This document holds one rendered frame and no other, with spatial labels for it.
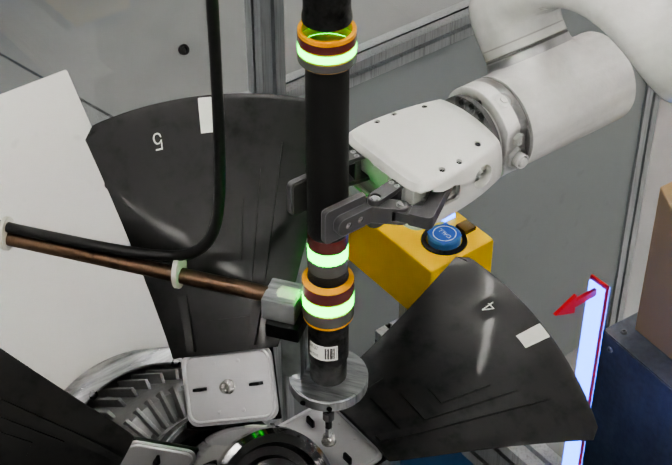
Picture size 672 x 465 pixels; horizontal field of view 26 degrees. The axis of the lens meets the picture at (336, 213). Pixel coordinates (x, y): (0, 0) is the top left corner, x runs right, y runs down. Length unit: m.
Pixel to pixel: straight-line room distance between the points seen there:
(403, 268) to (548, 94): 0.54
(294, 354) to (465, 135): 0.24
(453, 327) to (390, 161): 0.31
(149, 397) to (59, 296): 0.16
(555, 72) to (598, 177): 1.54
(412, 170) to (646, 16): 0.22
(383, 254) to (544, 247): 1.05
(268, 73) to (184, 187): 0.77
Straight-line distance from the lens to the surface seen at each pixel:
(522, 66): 1.25
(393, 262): 1.74
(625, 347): 1.83
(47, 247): 1.30
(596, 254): 2.93
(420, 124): 1.20
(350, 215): 1.13
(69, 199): 1.49
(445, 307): 1.45
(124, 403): 1.39
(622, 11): 1.17
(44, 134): 1.49
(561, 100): 1.25
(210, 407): 1.31
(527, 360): 1.43
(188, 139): 1.31
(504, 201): 2.60
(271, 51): 2.06
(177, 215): 1.31
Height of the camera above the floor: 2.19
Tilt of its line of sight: 39 degrees down
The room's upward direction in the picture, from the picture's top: straight up
